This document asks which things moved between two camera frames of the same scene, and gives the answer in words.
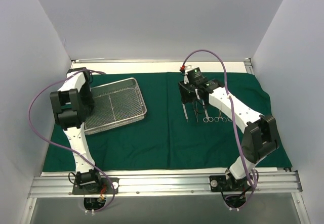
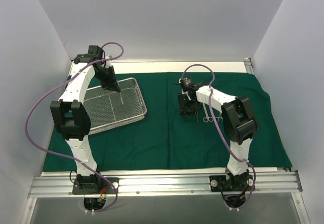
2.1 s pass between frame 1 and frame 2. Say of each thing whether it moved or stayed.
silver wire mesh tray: stayed
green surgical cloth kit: stayed
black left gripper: moved
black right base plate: stayed
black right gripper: moved
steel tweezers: stayed
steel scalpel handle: moved
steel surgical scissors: stayed
